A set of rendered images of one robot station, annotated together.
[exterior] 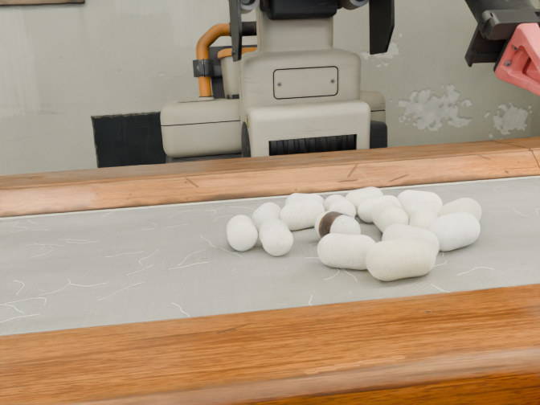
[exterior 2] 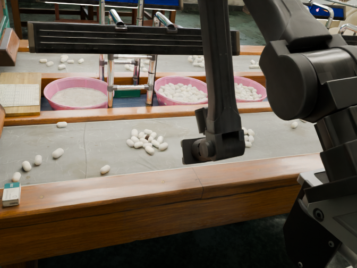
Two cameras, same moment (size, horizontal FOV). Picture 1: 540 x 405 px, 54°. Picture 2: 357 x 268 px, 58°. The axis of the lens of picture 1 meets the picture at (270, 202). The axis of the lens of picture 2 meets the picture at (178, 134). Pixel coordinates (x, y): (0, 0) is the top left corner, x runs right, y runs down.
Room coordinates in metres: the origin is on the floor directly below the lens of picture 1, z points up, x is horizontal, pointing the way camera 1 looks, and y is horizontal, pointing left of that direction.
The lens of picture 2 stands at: (1.24, -0.57, 1.37)
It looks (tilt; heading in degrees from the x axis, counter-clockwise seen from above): 33 degrees down; 162
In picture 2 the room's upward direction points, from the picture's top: 9 degrees clockwise
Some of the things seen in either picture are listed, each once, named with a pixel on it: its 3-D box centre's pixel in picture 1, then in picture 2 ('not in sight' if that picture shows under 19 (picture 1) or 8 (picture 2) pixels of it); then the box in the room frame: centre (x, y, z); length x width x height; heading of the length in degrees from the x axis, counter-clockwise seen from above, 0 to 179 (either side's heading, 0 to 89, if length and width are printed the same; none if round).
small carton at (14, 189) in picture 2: not in sight; (11, 193); (0.62, -0.75, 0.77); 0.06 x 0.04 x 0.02; 5
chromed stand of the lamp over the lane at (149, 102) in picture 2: not in sight; (136, 82); (0.23, -0.41, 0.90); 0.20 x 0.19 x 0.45; 95
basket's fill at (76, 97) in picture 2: not in sight; (80, 103); (0.05, -0.60, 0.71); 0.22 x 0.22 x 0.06
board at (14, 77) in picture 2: not in sight; (18, 91); (0.07, -0.82, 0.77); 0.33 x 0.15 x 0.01; 5
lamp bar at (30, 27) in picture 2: not in sight; (143, 38); (0.31, -0.41, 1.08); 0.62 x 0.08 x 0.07; 95
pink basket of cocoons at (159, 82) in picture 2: not in sight; (182, 97); (0.01, -0.16, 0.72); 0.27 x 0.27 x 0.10
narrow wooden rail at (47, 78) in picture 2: not in sight; (202, 83); (-0.17, -0.01, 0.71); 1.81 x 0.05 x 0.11; 95
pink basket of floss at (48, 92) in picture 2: not in sight; (80, 101); (0.05, -0.60, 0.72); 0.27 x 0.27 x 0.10
